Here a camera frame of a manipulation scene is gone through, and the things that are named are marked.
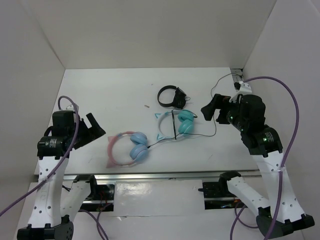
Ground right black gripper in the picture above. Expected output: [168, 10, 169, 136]
[200, 93, 248, 131]

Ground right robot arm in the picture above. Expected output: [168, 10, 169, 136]
[201, 93, 315, 239]

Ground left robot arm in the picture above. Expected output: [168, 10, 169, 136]
[17, 110, 106, 240]

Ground white teal cat-ear headphones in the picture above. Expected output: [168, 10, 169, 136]
[154, 109, 198, 142]

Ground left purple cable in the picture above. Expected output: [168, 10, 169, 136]
[0, 95, 80, 217]

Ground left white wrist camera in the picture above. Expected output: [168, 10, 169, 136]
[65, 104, 79, 112]

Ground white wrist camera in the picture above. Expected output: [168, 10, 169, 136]
[229, 80, 252, 103]
[65, 104, 79, 112]

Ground pink blue cat-ear headphones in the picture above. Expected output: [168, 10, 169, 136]
[105, 129, 151, 169]

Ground aluminium rail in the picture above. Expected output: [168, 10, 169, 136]
[33, 169, 261, 183]
[230, 68, 243, 78]

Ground black headphones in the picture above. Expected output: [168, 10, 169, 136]
[157, 85, 193, 110]

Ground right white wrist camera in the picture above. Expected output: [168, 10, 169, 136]
[229, 80, 252, 103]

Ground aluminium front rail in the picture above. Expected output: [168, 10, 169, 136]
[33, 169, 261, 183]

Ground thin black audio cable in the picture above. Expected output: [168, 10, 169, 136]
[146, 67, 244, 151]

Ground aluminium right rail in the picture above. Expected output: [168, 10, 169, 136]
[230, 68, 243, 78]

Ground white front cover plate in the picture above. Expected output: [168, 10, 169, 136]
[113, 180, 205, 217]

